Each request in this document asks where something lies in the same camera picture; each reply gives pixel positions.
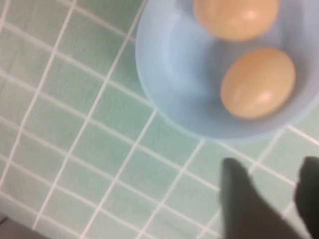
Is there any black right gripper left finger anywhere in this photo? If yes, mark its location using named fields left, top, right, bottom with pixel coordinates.
left=218, top=157, right=312, bottom=239

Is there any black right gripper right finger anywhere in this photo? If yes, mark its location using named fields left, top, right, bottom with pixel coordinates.
left=293, top=156, right=319, bottom=239

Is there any brown egg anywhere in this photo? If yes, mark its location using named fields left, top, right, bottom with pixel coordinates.
left=220, top=48, right=297, bottom=120
left=193, top=0, right=279, bottom=42

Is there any light blue plastic bowl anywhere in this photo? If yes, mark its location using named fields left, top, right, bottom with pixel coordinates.
left=135, top=0, right=319, bottom=145

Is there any green checkered tablecloth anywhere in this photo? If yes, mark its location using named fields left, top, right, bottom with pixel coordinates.
left=0, top=0, right=319, bottom=239

